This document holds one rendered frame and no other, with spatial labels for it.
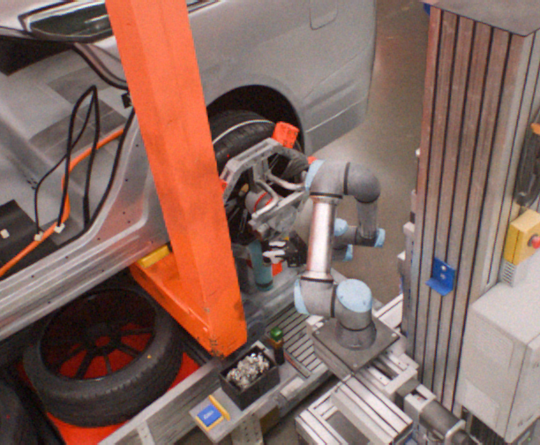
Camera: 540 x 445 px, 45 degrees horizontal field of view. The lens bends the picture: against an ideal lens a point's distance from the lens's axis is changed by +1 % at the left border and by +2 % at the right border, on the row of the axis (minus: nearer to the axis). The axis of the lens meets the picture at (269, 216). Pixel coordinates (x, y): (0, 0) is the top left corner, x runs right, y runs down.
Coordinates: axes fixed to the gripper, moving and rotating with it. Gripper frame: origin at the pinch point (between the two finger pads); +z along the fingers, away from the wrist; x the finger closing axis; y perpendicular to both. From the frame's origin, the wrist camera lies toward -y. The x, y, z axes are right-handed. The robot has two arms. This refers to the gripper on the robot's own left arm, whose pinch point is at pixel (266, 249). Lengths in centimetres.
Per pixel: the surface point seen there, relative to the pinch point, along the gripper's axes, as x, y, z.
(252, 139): 35.3, -30.8, 5.4
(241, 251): 15.1, 15.6, 13.9
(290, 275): 42, 61, -4
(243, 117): 48, -34, 10
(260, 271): 7.6, 21.0, 5.1
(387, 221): 108, 83, -58
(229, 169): 19.0, -27.2, 13.8
